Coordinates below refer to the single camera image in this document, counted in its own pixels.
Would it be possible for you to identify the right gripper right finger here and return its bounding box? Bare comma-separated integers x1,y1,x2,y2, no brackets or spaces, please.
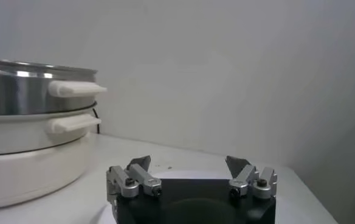
225,155,278,200

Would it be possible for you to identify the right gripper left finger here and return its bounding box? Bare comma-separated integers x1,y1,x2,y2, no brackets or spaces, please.
106,155,163,203

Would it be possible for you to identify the stainless perforated steamer basket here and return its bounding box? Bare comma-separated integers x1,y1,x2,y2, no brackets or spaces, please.
0,57,108,116

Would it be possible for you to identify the white round plate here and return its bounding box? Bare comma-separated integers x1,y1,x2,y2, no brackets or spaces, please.
97,169,291,224

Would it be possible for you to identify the white electric pot base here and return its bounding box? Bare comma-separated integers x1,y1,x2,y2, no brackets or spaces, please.
0,102,102,211

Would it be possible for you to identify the black pot power cord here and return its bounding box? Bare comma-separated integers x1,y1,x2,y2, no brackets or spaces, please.
92,108,101,135

